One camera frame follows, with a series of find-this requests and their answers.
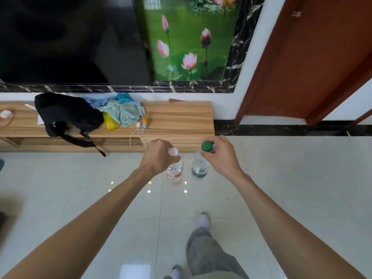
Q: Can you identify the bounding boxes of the person's left hand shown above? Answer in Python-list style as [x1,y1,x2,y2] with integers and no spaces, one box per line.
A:
[139,139,181,176]

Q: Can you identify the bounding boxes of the person's right hand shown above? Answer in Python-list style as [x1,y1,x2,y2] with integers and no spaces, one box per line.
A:
[200,135,244,181]

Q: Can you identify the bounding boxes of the white cap clear water bottle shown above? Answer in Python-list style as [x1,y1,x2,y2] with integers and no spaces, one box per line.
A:
[166,147,184,186]

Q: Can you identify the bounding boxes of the green cap clear water bottle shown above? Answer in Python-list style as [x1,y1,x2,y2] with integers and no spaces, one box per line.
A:
[191,141,217,180]

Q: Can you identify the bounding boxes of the person's left forearm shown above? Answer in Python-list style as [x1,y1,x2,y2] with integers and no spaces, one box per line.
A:
[1,167,156,279]

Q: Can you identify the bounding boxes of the person's right forearm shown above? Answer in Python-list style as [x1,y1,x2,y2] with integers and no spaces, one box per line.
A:
[225,171,367,279]

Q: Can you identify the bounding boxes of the wooden television cabinet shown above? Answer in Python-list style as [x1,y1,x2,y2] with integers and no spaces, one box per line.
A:
[0,101,215,153]

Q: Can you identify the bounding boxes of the teal green cloth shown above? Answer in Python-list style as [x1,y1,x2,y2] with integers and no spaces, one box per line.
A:
[100,92,143,128]

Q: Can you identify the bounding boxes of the black marble skirting board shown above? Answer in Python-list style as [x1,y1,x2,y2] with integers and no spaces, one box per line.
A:
[214,119,372,137]

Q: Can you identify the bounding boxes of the yellow plastic bag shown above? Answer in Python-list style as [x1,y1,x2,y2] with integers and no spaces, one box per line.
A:
[102,112,121,131]

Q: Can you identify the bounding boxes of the light blue cloth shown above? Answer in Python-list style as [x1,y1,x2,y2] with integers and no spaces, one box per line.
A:
[84,96,110,109]

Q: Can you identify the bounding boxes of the grey trousers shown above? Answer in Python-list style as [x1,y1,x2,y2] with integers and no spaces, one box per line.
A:
[185,227,251,279]

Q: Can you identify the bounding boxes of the black backpack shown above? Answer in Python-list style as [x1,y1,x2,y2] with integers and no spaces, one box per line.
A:
[34,92,108,157]

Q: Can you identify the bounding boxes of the brown wooden door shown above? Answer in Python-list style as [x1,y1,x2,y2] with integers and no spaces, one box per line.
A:
[234,0,372,126]

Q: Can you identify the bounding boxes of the black flat television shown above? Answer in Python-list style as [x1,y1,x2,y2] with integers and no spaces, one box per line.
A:
[0,0,155,85]

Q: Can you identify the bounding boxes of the white charging cable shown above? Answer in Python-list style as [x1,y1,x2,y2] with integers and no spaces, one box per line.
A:
[129,122,149,151]

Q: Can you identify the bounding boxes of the black marble wall frame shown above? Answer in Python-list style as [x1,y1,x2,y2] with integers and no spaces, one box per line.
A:
[0,0,266,93]

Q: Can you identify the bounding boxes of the lotus flower wall picture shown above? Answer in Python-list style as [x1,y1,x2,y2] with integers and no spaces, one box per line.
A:
[134,0,242,82]

